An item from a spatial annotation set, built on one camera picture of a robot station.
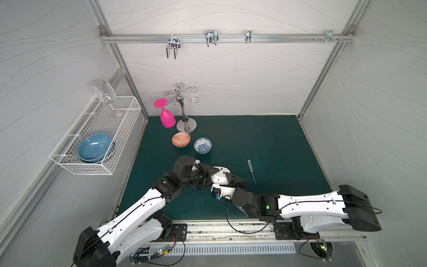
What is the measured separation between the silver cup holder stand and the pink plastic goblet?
56mm

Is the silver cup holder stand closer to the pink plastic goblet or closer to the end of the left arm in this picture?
the pink plastic goblet

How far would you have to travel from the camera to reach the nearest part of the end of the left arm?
577 millimetres

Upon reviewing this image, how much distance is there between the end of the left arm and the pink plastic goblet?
0.41m

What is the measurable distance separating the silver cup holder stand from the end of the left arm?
0.37 meters

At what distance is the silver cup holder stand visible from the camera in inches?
36.5

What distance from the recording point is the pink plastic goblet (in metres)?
0.90
